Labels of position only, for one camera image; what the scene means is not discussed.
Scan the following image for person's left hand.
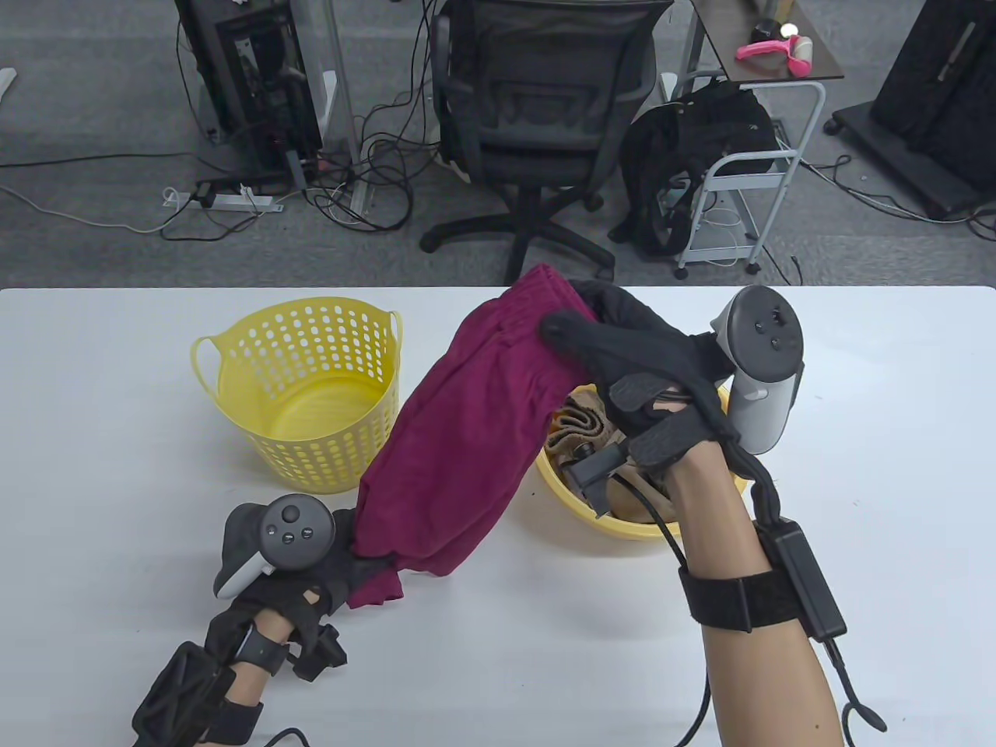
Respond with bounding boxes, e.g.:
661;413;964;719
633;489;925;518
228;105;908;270
206;506;402;635

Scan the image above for person's right hand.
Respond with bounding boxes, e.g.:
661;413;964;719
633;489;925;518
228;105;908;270
539;280;740;472

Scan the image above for tan shorts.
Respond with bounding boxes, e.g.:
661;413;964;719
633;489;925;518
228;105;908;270
545;393;670;524

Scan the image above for maroon shorts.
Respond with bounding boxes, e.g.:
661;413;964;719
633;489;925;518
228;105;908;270
346;265;600;609

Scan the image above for person's left forearm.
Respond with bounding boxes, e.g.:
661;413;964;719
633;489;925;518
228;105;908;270
201;611;306;747

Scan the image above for person's right forearm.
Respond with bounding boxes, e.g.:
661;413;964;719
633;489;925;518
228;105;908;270
665;444;845;747

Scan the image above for black mesh forearm pack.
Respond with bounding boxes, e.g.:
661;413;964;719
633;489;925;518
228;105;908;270
131;640;238;747

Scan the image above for dark grey tracking controller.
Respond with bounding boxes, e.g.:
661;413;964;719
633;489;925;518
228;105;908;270
712;286;805;456
214;494;337;600

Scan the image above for black wrist band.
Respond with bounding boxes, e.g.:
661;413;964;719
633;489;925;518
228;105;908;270
233;622;290;674

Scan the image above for yellow perforated plastic basket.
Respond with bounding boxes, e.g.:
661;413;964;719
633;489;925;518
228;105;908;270
191;297;404;493

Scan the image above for yellow plastic basin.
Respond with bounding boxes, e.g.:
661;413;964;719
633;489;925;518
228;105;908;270
533;385;752;542

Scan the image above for black backpack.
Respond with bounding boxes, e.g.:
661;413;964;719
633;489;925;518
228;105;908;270
609;78;779;258

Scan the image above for black power pack box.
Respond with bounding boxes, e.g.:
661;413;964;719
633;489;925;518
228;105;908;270
759;520;847;643

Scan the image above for black office chair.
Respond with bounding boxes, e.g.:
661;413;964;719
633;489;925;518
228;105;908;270
420;0;676;286

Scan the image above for white cart with brown top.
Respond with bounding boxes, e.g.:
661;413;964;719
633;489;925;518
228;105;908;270
673;0;845;279

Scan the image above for pink plastic gadget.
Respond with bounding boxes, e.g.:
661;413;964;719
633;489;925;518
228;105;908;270
737;35;814;76

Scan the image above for black rolling stand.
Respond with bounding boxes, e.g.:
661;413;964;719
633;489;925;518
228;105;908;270
825;0;996;220

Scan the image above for white power strip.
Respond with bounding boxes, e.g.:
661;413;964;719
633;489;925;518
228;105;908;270
163;187;285;212

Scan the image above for black computer tower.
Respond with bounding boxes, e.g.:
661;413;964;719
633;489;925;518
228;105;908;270
175;0;324;180

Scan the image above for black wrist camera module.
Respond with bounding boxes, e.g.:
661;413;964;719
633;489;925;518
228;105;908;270
566;447;627;518
292;622;349;683

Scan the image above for black elastic forearm strap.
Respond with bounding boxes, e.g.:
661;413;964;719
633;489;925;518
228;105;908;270
679;572;802;633
209;696;265;745

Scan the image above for tangle of black floor cables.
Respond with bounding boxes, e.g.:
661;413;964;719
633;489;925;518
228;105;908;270
307;0;448;233

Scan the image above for thick black power cable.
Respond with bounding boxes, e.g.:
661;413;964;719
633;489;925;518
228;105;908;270
825;638;888;747

